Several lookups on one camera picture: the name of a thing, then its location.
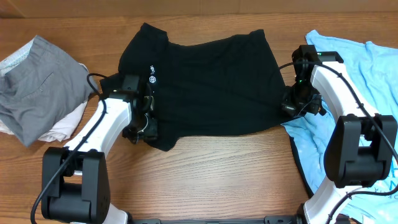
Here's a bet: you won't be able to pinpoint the black t-shirt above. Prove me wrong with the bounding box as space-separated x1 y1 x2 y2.
101 24 290 151

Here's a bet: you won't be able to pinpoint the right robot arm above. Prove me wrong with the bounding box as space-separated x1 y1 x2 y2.
264 45 397 223

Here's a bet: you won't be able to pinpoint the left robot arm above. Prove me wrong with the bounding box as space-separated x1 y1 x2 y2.
30 74 157 223

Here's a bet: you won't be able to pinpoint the light blue printed t-shirt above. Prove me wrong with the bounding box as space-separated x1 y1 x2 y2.
283 30 397 223

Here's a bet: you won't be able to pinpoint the white folded garment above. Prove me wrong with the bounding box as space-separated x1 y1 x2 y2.
0 39 90 143

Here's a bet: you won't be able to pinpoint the grey folded shorts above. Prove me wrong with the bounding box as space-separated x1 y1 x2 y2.
0 35 100 148

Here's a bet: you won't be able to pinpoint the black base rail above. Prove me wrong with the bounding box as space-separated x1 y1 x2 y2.
127 215 306 224

